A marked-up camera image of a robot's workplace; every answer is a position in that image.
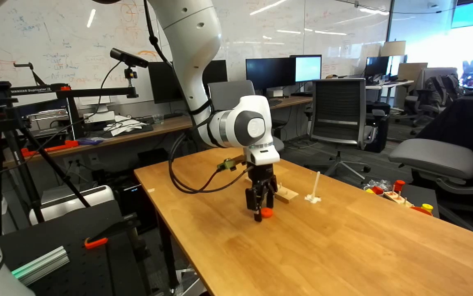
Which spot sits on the long wooden desk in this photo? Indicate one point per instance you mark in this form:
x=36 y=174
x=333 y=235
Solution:
x=169 y=125

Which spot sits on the black camera tripod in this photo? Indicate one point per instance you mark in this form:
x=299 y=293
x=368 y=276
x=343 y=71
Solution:
x=9 y=127

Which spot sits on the black cart with clamp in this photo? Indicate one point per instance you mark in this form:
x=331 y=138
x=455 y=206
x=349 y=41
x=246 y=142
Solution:
x=108 y=270

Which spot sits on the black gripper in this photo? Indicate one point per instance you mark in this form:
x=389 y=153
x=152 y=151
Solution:
x=262 y=184

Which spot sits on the grey office chair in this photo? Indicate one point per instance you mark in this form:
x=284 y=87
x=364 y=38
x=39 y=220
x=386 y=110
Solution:
x=446 y=165

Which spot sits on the orange ring disc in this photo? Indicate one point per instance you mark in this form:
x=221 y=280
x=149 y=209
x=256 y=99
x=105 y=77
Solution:
x=266 y=212

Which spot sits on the black computer monitor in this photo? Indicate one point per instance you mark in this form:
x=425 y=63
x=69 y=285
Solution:
x=266 y=72

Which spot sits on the white peg stand far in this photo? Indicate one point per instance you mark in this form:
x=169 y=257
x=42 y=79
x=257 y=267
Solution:
x=312 y=196

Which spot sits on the black mesh office chair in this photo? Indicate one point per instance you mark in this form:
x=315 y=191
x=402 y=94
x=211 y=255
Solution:
x=338 y=117

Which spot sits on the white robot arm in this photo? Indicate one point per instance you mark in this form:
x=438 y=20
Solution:
x=193 y=36

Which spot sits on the computer monitor lit screen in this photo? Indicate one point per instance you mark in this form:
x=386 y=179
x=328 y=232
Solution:
x=307 y=68

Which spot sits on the wooden peg board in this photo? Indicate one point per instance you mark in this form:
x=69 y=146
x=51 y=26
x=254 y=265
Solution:
x=284 y=194

